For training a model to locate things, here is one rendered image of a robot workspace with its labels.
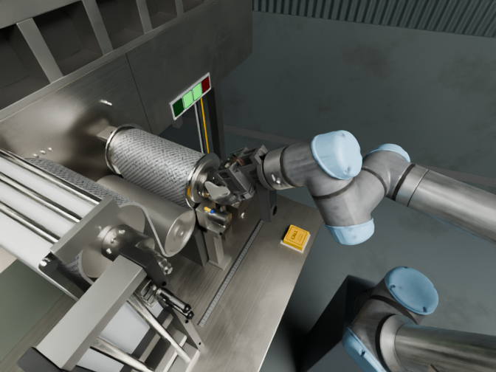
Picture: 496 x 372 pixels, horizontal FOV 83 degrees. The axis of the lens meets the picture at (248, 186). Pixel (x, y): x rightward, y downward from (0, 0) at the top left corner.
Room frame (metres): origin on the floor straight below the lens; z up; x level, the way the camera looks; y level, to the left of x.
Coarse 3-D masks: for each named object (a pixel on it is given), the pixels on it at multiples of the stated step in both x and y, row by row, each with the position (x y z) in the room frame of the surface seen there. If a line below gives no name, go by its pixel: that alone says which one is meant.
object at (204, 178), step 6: (210, 168) 0.48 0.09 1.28; (204, 174) 0.45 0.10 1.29; (210, 174) 0.46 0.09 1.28; (204, 180) 0.44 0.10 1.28; (210, 180) 0.46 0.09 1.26; (216, 180) 0.48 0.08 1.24; (198, 186) 0.43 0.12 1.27; (204, 186) 0.43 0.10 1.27; (198, 192) 0.43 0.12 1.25; (204, 192) 0.43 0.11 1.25
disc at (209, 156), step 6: (204, 156) 0.48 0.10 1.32; (210, 156) 0.50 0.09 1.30; (216, 156) 0.52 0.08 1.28; (198, 162) 0.46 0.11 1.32; (198, 168) 0.45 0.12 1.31; (192, 174) 0.43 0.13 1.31; (192, 180) 0.43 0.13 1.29; (186, 186) 0.41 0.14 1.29; (186, 192) 0.41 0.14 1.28; (186, 198) 0.40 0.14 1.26; (192, 204) 0.41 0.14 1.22; (198, 204) 0.43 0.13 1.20
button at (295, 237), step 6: (294, 228) 0.53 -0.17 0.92; (288, 234) 0.50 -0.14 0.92; (294, 234) 0.50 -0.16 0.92; (300, 234) 0.50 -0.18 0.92; (306, 234) 0.50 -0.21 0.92; (288, 240) 0.48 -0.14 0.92; (294, 240) 0.48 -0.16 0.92; (300, 240) 0.48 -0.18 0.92; (294, 246) 0.46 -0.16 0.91; (300, 246) 0.46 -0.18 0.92
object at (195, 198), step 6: (114, 144) 0.55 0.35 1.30; (204, 162) 0.47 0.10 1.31; (210, 162) 0.49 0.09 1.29; (216, 162) 0.51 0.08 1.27; (204, 168) 0.46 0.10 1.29; (216, 168) 0.51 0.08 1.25; (198, 174) 0.44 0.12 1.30; (198, 180) 0.44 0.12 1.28; (192, 186) 0.42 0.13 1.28; (192, 192) 0.41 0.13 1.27; (192, 198) 0.41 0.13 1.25; (198, 198) 0.43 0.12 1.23
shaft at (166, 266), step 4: (144, 248) 0.23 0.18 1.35; (148, 248) 0.23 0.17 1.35; (148, 252) 0.22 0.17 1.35; (152, 252) 0.22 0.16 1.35; (156, 252) 0.22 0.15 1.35; (156, 256) 0.21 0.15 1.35; (160, 256) 0.21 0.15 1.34; (156, 260) 0.20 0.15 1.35; (160, 260) 0.20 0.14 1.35; (164, 260) 0.21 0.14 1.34; (160, 264) 0.20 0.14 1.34; (164, 264) 0.20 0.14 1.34; (168, 264) 0.20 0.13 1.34; (164, 268) 0.19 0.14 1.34; (168, 268) 0.19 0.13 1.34; (172, 268) 0.20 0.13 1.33; (164, 272) 0.19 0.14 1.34; (168, 272) 0.19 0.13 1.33
